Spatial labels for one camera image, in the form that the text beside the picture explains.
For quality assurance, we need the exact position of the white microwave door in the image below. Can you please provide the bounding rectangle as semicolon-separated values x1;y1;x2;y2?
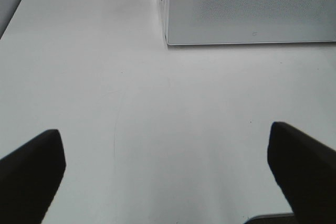
162;0;335;45

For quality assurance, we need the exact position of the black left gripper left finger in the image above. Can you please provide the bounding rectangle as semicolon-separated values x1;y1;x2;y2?
1;129;66;223

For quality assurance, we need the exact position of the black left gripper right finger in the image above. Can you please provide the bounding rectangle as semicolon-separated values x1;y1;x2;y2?
267;122;335;223

